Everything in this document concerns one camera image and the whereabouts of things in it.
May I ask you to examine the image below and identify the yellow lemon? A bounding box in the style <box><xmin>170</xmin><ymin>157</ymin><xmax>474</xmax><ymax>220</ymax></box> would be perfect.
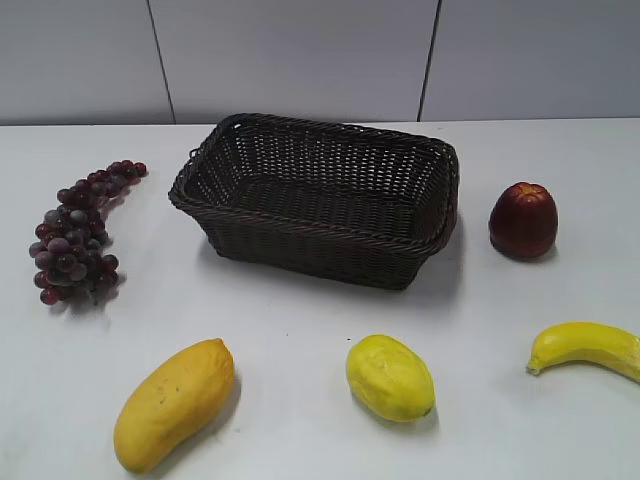
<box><xmin>346</xmin><ymin>334</ymin><xmax>436</xmax><ymax>423</ymax></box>

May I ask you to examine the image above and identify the red apple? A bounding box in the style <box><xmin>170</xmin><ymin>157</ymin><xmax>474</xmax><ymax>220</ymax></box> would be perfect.
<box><xmin>488</xmin><ymin>182</ymin><xmax>559</xmax><ymax>259</ymax></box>

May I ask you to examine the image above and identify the purple grape bunch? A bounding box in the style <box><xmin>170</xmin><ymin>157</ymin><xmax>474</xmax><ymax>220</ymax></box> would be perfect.
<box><xmin>29</xmin><ymin>159</ymin><xmax>148</xmax><ymax>306</ymax></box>

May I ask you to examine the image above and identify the dark woven wicker basket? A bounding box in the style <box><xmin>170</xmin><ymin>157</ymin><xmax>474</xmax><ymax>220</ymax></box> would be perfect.
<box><xmin>168</xmin><ymin>113</ymin><xmax>459</xmax><ymax>290</ymax></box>

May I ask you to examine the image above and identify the yellow banana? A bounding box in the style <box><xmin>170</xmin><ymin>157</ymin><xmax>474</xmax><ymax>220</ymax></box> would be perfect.
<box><xmin>526</xmin><ymin>322</ymin><xmax>639</xmax><ymax>383</ymax></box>

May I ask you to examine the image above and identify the yellow mango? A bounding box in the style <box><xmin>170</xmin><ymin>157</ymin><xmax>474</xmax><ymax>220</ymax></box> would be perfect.
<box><xmin>113</xmin><ymin>338</ymin><xmax>235</xmax><ymax>475</ymax></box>

